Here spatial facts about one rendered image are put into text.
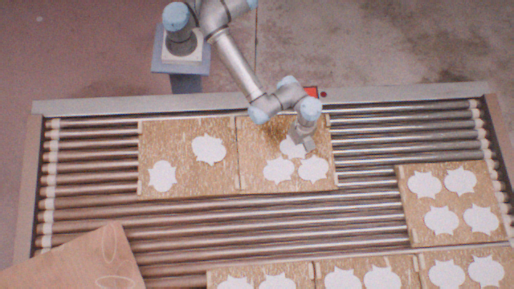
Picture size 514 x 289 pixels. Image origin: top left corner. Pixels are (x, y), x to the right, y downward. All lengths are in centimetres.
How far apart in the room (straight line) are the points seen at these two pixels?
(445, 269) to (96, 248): 134
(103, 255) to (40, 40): 205
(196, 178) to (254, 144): 29
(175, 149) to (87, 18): 178
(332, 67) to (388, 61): 41
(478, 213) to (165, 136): 135
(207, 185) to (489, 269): 117
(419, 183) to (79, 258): 138
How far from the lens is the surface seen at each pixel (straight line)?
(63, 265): 189
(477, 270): 215
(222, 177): 199
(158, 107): 215
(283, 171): 200
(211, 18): 172
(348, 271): 196
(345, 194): 205
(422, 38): 374
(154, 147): 205
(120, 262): 184
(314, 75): 333
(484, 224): 221
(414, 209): 211
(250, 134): 206
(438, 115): 234
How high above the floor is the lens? 283
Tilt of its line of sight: 68 degrees down
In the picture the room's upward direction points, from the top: 12 degrees clockwise
